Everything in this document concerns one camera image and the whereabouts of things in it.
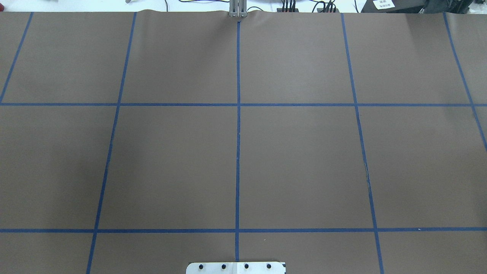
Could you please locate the aluminium frame post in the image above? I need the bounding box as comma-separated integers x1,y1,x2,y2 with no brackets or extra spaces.
228,0,248,18

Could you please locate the black box with label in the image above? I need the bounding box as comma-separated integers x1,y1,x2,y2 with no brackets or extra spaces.
359,0,476,14

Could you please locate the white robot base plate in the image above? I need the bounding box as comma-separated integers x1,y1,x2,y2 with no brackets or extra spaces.
186,261,286,274

